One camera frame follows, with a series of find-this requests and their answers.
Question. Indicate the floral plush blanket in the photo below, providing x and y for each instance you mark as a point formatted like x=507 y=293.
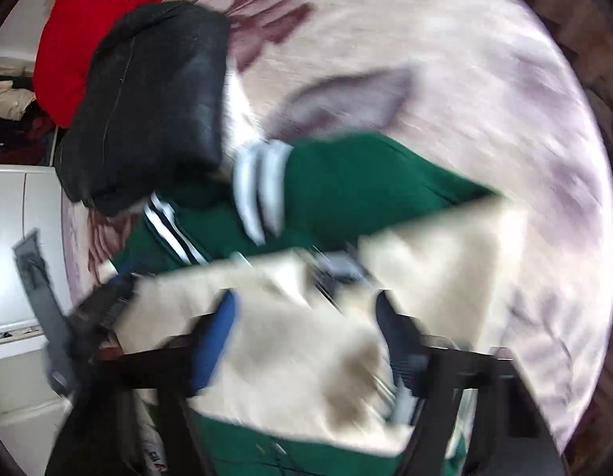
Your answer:
x=435 y=59

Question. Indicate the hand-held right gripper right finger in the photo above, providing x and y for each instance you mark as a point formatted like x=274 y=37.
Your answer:
x=398 y=329

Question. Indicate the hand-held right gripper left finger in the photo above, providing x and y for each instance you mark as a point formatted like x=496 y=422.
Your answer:
x=215 y=342

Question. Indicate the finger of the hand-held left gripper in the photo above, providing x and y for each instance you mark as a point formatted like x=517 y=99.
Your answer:
x=106 y=307

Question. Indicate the cream clothes pile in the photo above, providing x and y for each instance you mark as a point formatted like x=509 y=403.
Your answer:
x=9 y=96

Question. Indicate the dark clothes pile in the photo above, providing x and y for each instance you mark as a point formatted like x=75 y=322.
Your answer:
x=19 y=139

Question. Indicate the green varsity jacket cream sleeves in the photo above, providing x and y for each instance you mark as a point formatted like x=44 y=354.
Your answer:
x=346 y=183

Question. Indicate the red cloth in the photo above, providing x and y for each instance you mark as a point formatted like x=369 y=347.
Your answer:
x=73 y=39

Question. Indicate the white wardrobe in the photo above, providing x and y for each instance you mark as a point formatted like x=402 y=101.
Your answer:
x=19 y=208

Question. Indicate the black folded garment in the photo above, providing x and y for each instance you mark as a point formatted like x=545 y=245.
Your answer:
x=148 y=104

